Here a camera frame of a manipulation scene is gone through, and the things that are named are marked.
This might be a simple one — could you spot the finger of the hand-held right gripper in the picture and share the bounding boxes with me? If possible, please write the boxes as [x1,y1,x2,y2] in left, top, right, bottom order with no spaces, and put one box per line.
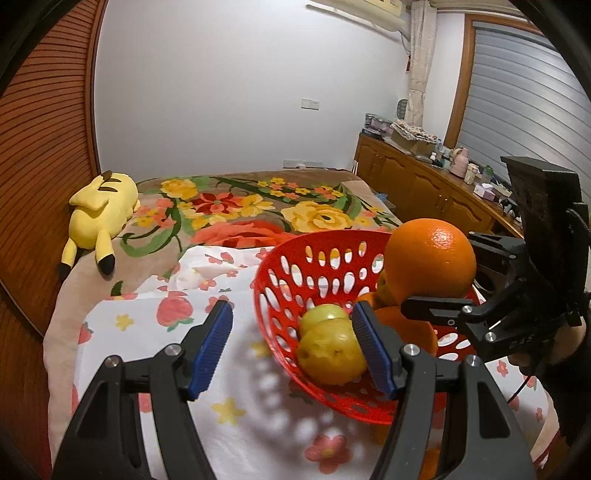
[401,294,485,329]
[467,231,532,280]

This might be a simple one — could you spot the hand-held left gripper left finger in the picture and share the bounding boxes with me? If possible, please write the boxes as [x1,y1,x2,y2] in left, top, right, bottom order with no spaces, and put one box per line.
[53,299,234,480]

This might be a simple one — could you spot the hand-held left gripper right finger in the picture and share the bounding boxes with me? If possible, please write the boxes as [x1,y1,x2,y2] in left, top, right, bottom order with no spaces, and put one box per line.
[352,301,536,480]

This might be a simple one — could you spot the large orange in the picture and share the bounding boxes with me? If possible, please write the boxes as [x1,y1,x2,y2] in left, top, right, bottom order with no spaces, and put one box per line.
[358,295,439,358]
[384,218,477,301]

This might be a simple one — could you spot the yellow-green lemon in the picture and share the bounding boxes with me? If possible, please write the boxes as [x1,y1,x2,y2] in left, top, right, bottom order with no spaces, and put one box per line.
[296,318,370,387]
[376,270,398,308]
[299,304,352,340]

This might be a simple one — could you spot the red perforated plastic basket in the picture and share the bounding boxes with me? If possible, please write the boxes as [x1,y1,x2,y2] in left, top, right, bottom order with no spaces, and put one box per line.
[253,230,483,426]

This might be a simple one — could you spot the person's right hand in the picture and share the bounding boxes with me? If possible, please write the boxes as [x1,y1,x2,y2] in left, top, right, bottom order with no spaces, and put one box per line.
[549,322,588,366]

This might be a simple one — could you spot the white flower-print tablecloth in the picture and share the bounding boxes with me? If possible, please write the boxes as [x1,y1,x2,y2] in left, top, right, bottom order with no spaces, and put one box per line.
[74,244,555,480]

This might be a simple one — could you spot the pink thermos jug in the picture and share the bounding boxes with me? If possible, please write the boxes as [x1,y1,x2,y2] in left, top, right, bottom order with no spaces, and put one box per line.
[450,147,470,178]

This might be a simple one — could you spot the wooden sideboard cabinet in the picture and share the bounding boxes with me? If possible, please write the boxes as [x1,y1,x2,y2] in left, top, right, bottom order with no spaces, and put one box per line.
[355,131,525,238]

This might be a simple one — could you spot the grey window blind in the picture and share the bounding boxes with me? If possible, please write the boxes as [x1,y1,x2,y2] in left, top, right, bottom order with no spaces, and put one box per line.
[457,21,591,181]

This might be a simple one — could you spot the floral blanket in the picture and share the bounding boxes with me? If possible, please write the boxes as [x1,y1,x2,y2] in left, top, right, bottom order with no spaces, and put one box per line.
[44,170,402,462]

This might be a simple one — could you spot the cardboard box with cloth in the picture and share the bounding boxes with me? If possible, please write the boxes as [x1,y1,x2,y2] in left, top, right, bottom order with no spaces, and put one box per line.
[392,119,437,155]

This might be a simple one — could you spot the stacked storage containers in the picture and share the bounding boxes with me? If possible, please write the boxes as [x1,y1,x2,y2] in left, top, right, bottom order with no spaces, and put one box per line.
[364,113,393,137]

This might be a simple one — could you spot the yellow plush toy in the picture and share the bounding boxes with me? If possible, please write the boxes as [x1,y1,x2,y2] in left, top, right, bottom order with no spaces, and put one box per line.
[59,171,140,280]

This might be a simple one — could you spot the pale patterned curtain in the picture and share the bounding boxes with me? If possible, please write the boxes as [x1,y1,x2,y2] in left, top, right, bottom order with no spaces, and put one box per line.
[406,0,437,127]

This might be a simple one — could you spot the brown slatted wooden wardrobe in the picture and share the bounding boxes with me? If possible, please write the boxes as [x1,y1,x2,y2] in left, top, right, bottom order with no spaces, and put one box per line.
[0,0,109,342]

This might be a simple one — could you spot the white air conditioner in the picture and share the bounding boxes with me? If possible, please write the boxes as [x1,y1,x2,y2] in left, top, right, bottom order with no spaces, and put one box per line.
[307,0,409,33]

